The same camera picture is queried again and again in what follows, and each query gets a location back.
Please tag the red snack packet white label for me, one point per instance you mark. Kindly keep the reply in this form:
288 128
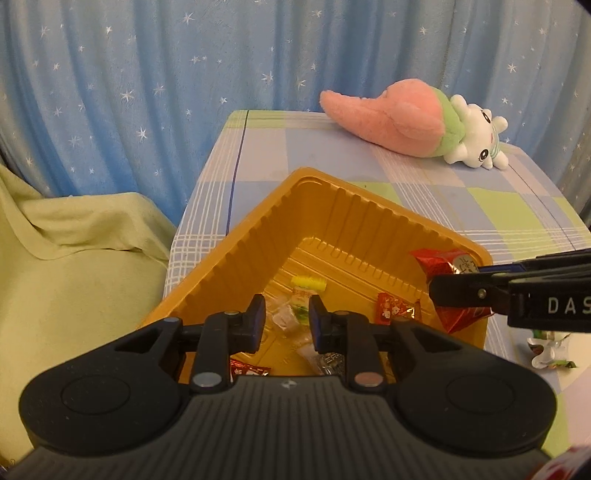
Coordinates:
438 265

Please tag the pale green blanket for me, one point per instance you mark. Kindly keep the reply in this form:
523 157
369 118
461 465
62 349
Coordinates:
69 277

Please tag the red brown candy packet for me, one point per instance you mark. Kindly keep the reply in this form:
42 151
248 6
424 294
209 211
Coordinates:
247 369

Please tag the blue starry curtain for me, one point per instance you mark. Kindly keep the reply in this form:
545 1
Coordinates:
138 92

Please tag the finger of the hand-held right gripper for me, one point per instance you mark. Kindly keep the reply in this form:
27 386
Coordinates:
545 263
466 293

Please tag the yellow snack packet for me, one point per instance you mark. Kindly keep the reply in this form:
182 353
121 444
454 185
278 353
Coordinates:
305 288

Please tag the red green-ended snack packet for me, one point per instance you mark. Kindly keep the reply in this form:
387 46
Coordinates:
395 308

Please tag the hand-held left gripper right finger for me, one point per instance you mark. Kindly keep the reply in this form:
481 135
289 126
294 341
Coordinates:
318 323

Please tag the orange plastic tray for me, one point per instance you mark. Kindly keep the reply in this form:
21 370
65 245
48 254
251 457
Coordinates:
351 221

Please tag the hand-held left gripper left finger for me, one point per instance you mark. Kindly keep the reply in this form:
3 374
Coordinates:
256 323

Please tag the clear brown candy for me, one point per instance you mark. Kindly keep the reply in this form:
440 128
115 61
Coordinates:
282 316

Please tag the clear grey green snack packet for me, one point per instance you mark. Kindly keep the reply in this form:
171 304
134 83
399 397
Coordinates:
331 362

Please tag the pink carrot rabbit plush toy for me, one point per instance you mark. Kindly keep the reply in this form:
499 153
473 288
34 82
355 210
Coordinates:
392 115

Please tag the red white patterned clothing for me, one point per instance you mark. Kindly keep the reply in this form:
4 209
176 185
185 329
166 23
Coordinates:
568 466

